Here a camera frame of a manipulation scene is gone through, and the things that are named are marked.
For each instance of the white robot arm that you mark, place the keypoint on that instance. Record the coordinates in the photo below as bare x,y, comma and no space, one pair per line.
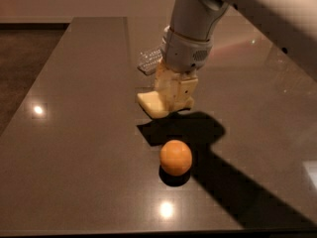
289,24

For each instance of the clear plastic water bottle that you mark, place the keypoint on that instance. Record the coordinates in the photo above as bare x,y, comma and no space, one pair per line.
148,61

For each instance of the yellow sponge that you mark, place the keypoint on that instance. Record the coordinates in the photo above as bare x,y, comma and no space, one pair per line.
150,103

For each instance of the orange fruit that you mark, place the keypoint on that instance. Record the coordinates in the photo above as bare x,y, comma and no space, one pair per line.
175,158

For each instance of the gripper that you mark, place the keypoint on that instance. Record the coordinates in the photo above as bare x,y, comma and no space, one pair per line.
184,54

